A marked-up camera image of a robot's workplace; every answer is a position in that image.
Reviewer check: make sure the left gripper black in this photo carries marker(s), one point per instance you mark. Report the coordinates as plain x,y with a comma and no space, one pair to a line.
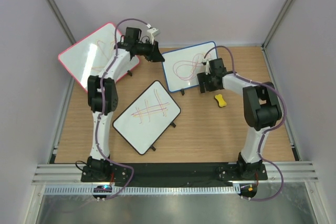
154,54

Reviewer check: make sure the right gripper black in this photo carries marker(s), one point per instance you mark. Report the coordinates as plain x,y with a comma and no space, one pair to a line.
203,78

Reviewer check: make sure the yellow black whiteboard eraser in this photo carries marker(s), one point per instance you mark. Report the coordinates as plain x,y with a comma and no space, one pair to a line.
220,100

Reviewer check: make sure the blue framed whiteboard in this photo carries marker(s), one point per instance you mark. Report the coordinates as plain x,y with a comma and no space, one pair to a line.
181,66

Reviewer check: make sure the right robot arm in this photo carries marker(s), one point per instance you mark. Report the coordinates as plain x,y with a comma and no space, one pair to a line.
262,111

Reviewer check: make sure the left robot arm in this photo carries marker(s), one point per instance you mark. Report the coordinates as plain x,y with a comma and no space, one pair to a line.
103,98

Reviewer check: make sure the black framed whiteboard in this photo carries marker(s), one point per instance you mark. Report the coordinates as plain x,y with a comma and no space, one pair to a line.
143,122

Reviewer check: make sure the pink framed whiteboard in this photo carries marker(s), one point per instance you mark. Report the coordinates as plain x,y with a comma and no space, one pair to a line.
90,55

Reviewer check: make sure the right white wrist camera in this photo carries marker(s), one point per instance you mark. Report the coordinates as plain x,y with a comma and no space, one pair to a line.
205,62

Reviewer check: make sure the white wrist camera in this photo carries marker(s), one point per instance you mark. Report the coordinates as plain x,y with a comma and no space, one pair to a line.
152,32
205,62

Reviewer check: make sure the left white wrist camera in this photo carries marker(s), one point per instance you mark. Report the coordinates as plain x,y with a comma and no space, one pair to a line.
152,32

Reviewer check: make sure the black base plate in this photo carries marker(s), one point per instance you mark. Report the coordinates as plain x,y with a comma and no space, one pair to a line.
218,171

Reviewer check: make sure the aluminium frame rail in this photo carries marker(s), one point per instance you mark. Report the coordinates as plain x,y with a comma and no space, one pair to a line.
297,171

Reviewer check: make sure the slotted cable duct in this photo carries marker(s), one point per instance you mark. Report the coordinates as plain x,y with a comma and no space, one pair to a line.
105,190

